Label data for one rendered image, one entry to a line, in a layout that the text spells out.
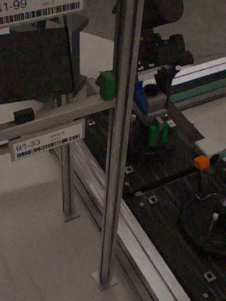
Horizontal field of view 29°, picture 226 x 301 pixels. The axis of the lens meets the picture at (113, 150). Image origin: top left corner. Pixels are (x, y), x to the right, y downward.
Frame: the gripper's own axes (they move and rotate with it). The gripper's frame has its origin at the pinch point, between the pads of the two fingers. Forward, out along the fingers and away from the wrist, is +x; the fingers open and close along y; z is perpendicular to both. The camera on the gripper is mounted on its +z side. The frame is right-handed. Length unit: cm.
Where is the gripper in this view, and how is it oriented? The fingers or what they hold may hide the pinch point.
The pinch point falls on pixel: (152, 95)
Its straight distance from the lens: 85.5
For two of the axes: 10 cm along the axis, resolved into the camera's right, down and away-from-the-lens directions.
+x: 2.4, 9.5, 2.2
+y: 8.8, -3.1, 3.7
